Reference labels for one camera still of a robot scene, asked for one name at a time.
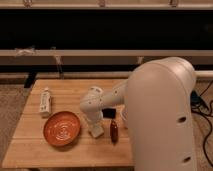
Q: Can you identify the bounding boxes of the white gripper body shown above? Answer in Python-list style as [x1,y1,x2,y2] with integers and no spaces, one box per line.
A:
[85,111,103,127]

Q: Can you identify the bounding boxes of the white sponge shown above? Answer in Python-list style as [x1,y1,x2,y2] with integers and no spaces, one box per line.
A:
[89,124,104,138]

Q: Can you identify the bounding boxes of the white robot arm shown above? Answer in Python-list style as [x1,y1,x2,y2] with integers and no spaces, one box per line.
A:
[80,57,197,171]

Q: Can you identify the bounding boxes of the white ceramic cup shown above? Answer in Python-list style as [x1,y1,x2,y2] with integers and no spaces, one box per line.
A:
[120,107,128,129]

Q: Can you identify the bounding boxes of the orange ceramic bowl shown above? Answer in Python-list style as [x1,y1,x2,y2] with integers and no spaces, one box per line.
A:
[43,111,81,147]

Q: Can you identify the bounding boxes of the dark red oval object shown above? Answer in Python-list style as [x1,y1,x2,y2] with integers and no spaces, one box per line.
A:
[110,120,118,144]

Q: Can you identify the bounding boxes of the wooden table board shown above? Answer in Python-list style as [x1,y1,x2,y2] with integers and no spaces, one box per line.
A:
[2,79,133,169]

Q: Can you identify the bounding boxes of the white tube bottle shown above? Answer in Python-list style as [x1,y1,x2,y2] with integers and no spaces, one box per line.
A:
[39,87,51,118]

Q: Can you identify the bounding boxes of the metal rail shelf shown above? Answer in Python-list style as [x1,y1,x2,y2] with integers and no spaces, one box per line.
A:
[0,49,213,65]

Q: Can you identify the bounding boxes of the black cables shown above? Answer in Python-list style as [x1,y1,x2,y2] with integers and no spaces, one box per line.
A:
[190,79,213,168]

